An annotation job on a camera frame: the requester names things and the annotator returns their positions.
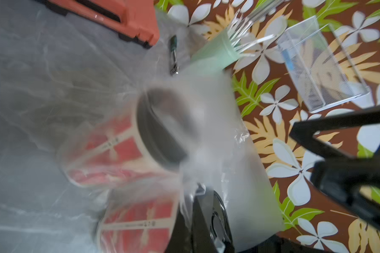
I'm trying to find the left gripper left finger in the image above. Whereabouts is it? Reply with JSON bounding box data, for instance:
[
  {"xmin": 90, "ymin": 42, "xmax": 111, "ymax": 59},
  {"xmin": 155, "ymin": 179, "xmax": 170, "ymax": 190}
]
[{"xmin": 165, "ymin": 189, "xmax": 234, "ymax": 253}]

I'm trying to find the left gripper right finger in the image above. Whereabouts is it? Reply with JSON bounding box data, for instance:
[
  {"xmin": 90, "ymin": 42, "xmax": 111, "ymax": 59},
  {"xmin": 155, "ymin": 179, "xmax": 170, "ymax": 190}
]
[{"xmin": 289, "ymin": 105, "xmax": 380, "ymax": 231}]

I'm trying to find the red milk tea cup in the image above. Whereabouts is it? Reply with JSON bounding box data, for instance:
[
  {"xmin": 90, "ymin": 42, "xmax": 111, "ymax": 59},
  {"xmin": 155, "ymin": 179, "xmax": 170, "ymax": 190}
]
[
  {"xmin": 59, "ymin": 87, "xmax": 198, "ymax": 187},
  {"xmin": 96, "ymin": 195, "xmax": 191, "ymax": 253}
]

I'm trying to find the clear plastic carrier bag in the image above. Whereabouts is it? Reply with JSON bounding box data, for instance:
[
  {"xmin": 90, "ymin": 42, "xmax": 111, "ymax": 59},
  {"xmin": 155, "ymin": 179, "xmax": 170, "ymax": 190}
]
[{"xmin": 0, "ymin": 7, "xmax": 282, "ymax": 253}]

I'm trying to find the white mesh basket right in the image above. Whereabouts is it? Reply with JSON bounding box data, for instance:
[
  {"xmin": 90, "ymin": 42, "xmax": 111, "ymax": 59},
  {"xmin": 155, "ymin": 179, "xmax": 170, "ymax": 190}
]
[{"xmin": 276, "ymin": 16, "xmax": 370, "ymax": 113}]

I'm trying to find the blue object in basket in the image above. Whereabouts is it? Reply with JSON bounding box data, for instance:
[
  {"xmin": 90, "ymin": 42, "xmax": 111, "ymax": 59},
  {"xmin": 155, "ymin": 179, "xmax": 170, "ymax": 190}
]
[{"xmin": 281, "ymin": 47, "xmax": 297, "ymax": 73}]

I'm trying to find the mint green cup holder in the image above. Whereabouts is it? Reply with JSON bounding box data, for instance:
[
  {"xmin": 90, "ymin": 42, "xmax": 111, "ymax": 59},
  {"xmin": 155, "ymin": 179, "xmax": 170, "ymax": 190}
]
[{"xmin": 184, "ymin": 28, "xmax": 241, "ymax": 75}]

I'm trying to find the red plastic tool case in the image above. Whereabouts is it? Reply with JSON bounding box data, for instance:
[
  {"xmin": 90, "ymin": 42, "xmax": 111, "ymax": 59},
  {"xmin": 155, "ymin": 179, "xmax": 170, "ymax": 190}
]
[{"xmin": 41, "ymin": 0, "xmax": 160, "ymax": 49}]

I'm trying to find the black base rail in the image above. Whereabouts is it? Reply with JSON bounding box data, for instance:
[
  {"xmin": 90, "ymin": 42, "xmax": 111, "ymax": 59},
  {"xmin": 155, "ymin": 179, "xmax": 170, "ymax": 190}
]
[{"xmin": 241, "ymin": 235, "xmax": 328, "ymax": 253}]

